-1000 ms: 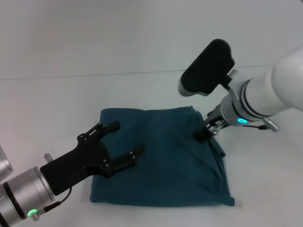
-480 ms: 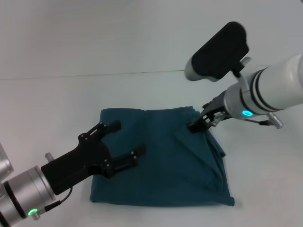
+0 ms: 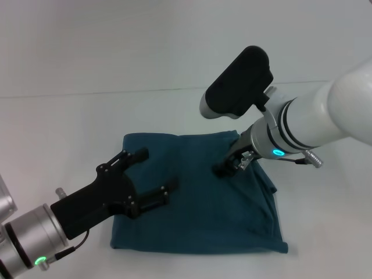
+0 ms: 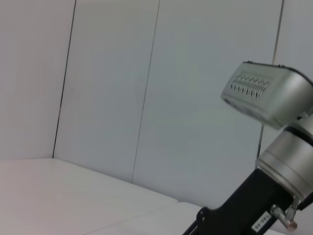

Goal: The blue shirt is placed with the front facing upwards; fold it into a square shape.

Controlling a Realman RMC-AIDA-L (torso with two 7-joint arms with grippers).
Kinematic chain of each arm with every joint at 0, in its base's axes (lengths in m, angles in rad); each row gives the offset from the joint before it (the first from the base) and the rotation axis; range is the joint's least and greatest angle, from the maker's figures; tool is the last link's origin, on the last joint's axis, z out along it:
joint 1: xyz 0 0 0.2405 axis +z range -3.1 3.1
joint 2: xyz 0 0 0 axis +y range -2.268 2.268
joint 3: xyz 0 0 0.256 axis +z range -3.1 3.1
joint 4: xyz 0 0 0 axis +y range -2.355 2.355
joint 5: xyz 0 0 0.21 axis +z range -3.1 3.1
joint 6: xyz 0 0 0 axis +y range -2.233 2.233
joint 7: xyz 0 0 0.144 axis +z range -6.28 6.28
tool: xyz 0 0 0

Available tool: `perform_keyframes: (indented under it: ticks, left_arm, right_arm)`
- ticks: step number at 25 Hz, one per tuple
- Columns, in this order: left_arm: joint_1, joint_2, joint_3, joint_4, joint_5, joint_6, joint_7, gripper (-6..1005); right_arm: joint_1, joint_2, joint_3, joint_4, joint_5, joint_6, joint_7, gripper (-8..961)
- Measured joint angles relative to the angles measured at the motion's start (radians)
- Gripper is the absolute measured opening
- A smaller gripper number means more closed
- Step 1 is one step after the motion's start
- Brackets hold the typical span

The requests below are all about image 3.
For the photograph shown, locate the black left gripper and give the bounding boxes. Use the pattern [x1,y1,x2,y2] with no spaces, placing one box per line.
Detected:
[49,146,180,241]

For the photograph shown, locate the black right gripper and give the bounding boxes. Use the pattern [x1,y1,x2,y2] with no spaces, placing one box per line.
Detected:
[213,128,257,178]

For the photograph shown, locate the teal shirt with FREE print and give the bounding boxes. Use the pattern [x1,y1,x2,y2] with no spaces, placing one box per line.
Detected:
[109,130,289,256]

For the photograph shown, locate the right wrist camera housing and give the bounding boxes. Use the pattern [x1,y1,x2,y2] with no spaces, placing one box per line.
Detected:
[199,45,275,121]

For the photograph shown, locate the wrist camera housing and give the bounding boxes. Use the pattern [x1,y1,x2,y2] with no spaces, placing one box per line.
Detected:
[199,45,275,121]
[0,173,17,225]

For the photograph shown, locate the left arm cable with plug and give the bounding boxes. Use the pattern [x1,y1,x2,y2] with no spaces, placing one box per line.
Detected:
[42,229,90,263]

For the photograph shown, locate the left wrist camera housing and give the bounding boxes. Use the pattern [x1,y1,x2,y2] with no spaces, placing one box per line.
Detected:
[0,173,17,225]

